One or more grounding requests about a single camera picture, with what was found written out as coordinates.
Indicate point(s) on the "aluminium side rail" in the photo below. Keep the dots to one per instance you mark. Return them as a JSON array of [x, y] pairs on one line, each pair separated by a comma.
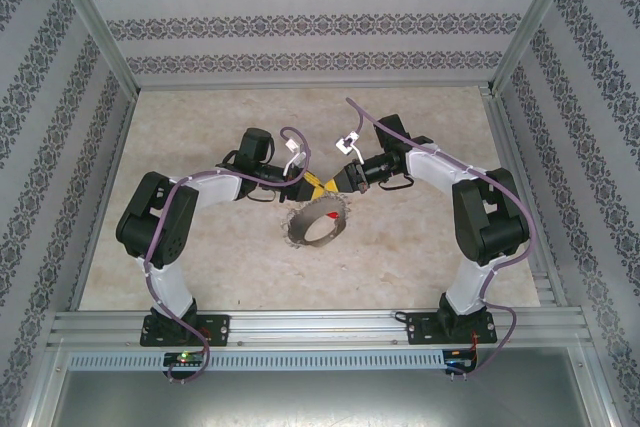
[[509, 147], [120, 137]]

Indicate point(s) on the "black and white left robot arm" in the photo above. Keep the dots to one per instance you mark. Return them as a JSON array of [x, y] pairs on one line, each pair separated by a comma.
[[150, 217]]

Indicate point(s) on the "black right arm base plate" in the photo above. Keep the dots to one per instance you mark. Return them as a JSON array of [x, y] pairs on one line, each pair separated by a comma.
[[417, 329]]

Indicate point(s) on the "aluminium mounting rail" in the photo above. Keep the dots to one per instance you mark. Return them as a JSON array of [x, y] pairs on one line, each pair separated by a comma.
[[320, 329]]

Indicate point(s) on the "steel sheet panel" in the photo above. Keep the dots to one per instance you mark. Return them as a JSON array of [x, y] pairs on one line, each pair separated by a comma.
[[320, 397]]

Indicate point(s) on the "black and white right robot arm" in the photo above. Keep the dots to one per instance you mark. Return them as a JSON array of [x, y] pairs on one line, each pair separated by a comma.
[[485, 227]]

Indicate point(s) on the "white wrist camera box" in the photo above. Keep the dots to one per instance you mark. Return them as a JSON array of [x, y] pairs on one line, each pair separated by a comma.
[[295, 147], [348, 143]]

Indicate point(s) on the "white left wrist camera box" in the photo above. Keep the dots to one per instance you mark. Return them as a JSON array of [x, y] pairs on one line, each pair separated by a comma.
[[295, 147]]

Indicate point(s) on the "aluminium frame post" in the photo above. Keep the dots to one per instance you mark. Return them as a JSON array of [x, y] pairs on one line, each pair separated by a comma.
[[90, 17], [535, 17]]

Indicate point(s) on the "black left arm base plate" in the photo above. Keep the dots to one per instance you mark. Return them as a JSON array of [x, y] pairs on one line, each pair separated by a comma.
[[220, 329]]

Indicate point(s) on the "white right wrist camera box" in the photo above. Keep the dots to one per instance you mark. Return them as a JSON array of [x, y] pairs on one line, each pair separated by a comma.
[[348, 143]]

